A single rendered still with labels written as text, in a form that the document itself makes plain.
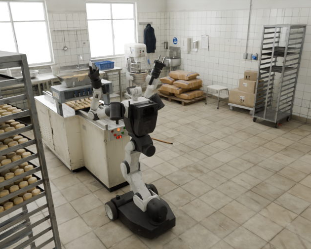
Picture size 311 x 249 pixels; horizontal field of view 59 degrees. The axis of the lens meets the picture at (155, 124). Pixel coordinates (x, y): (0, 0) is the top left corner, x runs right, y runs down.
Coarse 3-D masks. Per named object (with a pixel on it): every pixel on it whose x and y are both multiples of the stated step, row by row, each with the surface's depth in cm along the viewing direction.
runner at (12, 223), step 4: (44, 204) 177; (36, 208) 173; (40, 208) 175; (32, 212) 171; (36, 212) 173; (24, 216) 167; (28, 216) 169; (16, 220) 164; (20, 220) 166; (8, 224) 161; (12, 224) 163; (0, 228) 157; (4, 228) 159; (0, 232) 158
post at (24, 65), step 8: (24, 56) 144; (24, 64) 144; (24, 72) 145; (24, 80) 148; (32, 88) 150; (32, 96) 151; (32, 104) 152; (32, 112) 153; (32, 120) 156; (40, 136) 161; (40, 144) 162; (40, 152) 163; (40, 160) 164; (40, 168) 168; (48, 184) 172; (48, 192) 173; (48, 200) 174; (48, 208) 178; (56, 224) 183; (56, 232) 185; (56, 240) 186; (56, 248) 189
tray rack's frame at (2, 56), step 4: (0, 52) 152; (4, 52) 151; (8, 52) 151; (12, 52) 150; (16, 52) 150; (0, 56) 135; (4, 56) 136; (8, 56) 138; (12, 56) 139; (16, 56) 141; (20, 56) 142; (0, 60) 135; (4, 60) 137; (8, 60) 138; (12, 60) 140; (16, 60) 141
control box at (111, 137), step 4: (112, 128) 308; (116, 128) 310; (120, 128) 314; (108, 132) 307; (116, 132) 312; (120, 132) 315; (124, 132) 319; (108, 136) 310; (112, 136) 310; (116, 136) 313; (124, 136) 320; (112, 140) 311
